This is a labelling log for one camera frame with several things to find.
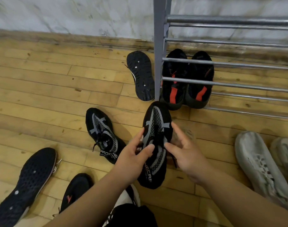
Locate black shoe with dotted sole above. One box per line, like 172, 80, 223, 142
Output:
126, 51, 156, 102

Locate light grey sneaker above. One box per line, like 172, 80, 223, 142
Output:
234, 131, 288, 213
269, 137, 288, 187

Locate person's right forearm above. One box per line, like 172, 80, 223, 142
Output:
196, 167, 288, 227

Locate person's left hand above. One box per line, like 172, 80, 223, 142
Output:
112, 127, 156, 185

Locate person's black shorts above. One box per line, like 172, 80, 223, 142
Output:
106, 203, 158, 227

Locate person's right hand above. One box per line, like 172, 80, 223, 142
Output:
164, 121, 215, 185

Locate black green sneaker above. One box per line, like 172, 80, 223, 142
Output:
0, 148, 62, 227

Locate black red sneaker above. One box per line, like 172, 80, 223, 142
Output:
137, 101, 174, 190

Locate grey metal shoe rack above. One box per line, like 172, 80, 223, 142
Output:
153, 0, 288, 121

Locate black shoe with red tab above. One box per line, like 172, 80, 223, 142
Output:
184, 51, 215, 109
160, 49, 189, 111

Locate person's left forearm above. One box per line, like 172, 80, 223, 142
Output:
43, 170, 135, 227

